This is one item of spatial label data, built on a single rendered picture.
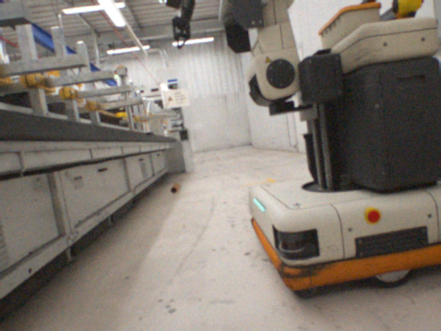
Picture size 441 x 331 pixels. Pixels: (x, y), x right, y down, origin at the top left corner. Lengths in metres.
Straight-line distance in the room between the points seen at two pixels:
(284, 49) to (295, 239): 0.64
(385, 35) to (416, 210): 0.53
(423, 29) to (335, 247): 0.70
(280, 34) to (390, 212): 0.68
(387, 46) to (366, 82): 0.12
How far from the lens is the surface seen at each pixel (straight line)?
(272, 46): 1.03
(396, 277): 1.04
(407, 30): 1.05
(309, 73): 0.95
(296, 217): 0.84
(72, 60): 0.91
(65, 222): 1.64
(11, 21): 0.71
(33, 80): 1.16
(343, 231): 0.89
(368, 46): 0.98
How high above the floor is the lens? 0.53
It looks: 5 degrees down
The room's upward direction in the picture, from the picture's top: 8 degrees counter-clockwise
